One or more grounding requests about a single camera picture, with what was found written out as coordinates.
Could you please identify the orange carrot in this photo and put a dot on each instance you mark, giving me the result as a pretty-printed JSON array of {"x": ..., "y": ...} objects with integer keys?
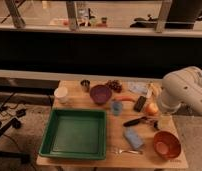
[{"x": 124, "y": 98}]

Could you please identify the small metal cup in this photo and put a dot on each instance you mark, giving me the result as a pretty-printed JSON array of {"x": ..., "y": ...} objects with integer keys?
[{"x": 85, "y": 84}]

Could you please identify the blue sponge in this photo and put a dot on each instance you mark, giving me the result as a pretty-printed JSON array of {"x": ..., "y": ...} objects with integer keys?
[{"x": 133, "y": 138}]

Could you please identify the black rectangular block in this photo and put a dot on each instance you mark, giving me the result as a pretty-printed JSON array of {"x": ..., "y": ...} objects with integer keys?
[{"x": 140, "y": 103}]

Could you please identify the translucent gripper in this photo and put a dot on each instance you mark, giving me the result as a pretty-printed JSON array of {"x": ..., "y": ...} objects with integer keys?
[{"x": 163, "y": 122}]

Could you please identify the black brush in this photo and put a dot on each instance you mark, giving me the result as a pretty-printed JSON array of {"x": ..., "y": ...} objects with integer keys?
[{"x": 144, "y": 120}]

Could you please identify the yellow banana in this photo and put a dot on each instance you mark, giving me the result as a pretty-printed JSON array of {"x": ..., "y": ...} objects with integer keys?
[{"x": 155, "y": 89}]

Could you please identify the orange fruit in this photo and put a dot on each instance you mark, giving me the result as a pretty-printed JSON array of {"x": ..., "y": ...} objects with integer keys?
[{"x": 151, "y": 109}]

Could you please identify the purple bowl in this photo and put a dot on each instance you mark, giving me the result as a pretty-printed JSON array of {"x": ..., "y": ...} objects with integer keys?
[{"x": 100, "y": 94}]

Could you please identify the green plastic tray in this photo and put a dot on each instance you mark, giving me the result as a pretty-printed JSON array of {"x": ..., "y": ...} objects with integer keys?
[{"x": 75, "y": 134}]

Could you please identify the white paper cup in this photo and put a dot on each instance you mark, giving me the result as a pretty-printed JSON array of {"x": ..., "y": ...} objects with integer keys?
[{"x": 61, "y": 94}]

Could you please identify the bunch of dark grapes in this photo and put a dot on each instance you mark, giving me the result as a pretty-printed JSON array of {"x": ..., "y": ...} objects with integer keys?
[{"x": 114, "y": 85}]

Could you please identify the orange bowl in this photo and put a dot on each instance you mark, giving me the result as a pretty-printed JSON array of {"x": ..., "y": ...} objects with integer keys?
[{"x": 166, "y": 145}]

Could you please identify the clear plastic bag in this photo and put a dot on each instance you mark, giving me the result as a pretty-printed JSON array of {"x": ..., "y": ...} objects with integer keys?
[{"x": 137, "y": 87}]

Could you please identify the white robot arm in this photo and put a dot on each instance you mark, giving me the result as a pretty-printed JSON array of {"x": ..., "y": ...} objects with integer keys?
[{"x": 179, "y": 87}]

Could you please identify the metal fork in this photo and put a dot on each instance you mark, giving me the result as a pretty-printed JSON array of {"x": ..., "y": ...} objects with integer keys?
[{"x": 120, "y": 151}]

